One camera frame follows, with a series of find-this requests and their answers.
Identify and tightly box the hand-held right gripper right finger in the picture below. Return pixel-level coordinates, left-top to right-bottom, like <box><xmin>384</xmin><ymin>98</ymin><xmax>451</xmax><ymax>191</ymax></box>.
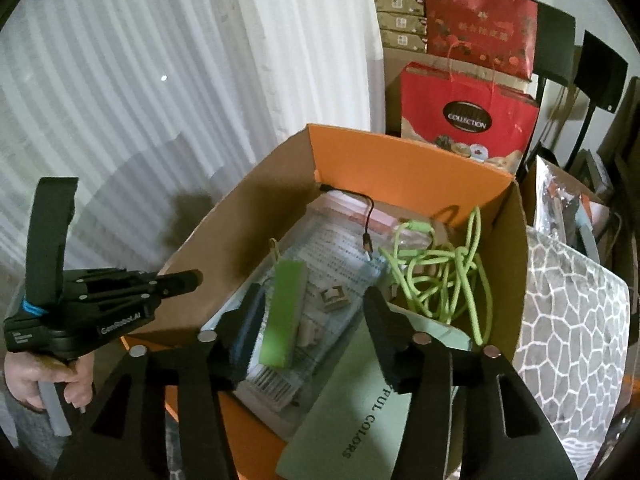
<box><xmin>363</xmin><ymin>287</ymin><xmax>579</xmax><ymax>480</ymax></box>

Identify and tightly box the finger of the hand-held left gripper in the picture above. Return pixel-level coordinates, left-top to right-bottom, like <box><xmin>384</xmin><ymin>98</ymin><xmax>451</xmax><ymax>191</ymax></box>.
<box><xmin>75</xmin><ymin>290</ymin><xmax>168</xmax><ymax>313</ymax></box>
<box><xmin>65</xmin><ymin>267</ymin><xmax>203</xmax><ymax>295</ymax></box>

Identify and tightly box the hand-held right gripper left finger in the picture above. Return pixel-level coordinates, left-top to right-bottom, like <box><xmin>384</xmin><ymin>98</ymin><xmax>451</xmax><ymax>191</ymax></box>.
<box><xmin>52</xmin><ymin>284</ymin><xmax>267</xmax><ymax>480</ymax></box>

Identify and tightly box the green power bank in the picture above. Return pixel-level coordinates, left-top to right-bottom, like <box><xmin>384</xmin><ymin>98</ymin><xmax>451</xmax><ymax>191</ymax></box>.
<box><xmin>257</xmin><ymin>239</ymin><xmax>308</xmax><ymax>368</ymax></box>

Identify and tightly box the small beige adapter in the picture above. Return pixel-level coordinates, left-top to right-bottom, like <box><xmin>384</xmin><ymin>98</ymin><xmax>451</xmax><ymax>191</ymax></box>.
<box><xmin>297</xmin><ymin>320</ymin><xmax>321</xmax><ymax>351</ymax></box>
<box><xmin>319</xmin><ymin>286</ymin><xmax>347</xmax><ymax>315</ymax></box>

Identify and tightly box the green tissue pack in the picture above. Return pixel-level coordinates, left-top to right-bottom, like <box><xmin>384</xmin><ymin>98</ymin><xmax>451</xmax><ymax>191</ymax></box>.
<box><xmin>275</xmin><ymin>310</ymin><xmax>473</xmax><ymax>480</ymax></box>

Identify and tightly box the black cable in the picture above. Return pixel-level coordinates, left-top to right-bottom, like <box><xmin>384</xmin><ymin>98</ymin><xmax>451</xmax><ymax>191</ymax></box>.
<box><xmin>320</xmin><ymin>184</ymin><xmax>377</xmax><ymax>261</ymax></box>

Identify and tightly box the clear face mask packet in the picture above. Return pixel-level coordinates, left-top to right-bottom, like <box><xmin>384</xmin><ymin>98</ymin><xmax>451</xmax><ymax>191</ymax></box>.
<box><xmin>205</xmin><ymin>195</ymin><xmax>401</xmax><ymax>411</ymax></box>

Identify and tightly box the green cable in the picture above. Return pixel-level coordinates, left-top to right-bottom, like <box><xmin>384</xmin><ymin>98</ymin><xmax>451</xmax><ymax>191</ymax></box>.
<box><xmin>377</xmin><ymin>206</ymin><xmax>497</xmax><ymax>347</ymax></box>

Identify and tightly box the orange cardboard box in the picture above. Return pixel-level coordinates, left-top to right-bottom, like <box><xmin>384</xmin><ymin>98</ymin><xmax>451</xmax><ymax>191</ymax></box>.
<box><xmin>122</xmin><ymin>122</ymin><xmax>531</xmax><ymax>480</ymax></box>

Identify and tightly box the person's left hand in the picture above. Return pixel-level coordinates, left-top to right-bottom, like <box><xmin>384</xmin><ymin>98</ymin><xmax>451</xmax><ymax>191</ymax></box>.
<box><xmin>5</xmin><ymin>350</ymin><xmax>95</xmax><ymax>413</ymax></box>

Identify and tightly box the clear plastic bag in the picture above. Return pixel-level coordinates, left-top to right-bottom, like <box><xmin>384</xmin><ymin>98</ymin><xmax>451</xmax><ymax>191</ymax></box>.
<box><xmin>532</xmin><ymin>155</ymin><xmax>618</xmax><ymax>261</ymax></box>

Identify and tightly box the white curtain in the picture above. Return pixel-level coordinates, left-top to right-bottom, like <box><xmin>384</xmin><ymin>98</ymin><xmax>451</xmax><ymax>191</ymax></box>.
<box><xmin>0</xmin><ymin>0</ymin><xmax>386</xmax><ymax>311</ymax></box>

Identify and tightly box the red bag with oval label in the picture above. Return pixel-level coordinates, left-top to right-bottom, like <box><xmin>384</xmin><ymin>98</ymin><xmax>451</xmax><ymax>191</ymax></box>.
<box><xmin>399</xmin><ymin>42</ymin><xmax>542</xmax><ymax>167</ymax></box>

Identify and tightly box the black speaker stand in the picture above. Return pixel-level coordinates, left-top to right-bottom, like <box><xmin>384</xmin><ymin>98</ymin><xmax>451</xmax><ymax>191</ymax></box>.
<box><xmin>565</xmin><ymin>102</ymin><xmax>596</xmax><ymax>171</ymax></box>
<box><xmin>520</xmin><ymin>77</ymin><xmax>547</xmax><ymax>176</ymax></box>

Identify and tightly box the gold patterned box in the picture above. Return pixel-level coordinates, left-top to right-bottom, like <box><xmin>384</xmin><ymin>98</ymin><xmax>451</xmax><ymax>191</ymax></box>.
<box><xmin>380</xmin><ymin>30</ymin><xmax>428</xmax><ymax>53</ymax></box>
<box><xmin>376</xmin><ymin>10</ymin><xmax>427</xmax><ymax>33</ymax></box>
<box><xmin>374</xmin><ymin>0</ymin><xmax>426</xmax><ymax>13</ymax></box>

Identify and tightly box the large red floral gift bag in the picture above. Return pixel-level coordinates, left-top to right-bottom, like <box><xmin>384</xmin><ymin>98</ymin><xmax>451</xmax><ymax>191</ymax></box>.
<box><xmin>422</xmin><ymin>0</ymin><xmax>539</xmax><ymax>81</ymax></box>

